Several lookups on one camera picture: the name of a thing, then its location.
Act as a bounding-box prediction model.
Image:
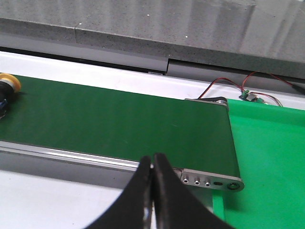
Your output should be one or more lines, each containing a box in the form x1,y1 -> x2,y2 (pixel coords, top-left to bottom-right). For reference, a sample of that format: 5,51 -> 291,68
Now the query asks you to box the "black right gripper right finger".
152,153 -> 232,229

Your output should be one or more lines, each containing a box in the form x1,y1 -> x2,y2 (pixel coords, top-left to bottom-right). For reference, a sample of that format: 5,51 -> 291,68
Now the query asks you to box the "aluminium conveyor frame rail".
0,141 -> 244,191

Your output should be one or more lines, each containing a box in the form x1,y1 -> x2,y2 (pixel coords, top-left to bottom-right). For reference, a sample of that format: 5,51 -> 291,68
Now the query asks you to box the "grey stone countertop ledge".
0,0 -> 305,78

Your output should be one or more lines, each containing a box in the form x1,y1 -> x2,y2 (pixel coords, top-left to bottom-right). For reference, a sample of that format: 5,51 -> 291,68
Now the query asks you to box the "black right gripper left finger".
87,156 -> 153,229

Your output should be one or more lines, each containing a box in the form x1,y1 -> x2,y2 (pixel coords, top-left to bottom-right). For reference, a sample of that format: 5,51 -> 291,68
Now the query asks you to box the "small green circuit board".
239,90 -> 265,104

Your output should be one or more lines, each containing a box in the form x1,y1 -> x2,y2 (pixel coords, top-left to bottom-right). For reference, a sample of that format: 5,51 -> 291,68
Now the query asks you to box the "green conveyor belt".
0,77 -> 240,177

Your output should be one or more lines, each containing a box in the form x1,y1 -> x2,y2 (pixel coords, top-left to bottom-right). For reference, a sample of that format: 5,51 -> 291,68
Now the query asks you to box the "yellow mushroom push button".
0,73 -> 21,119

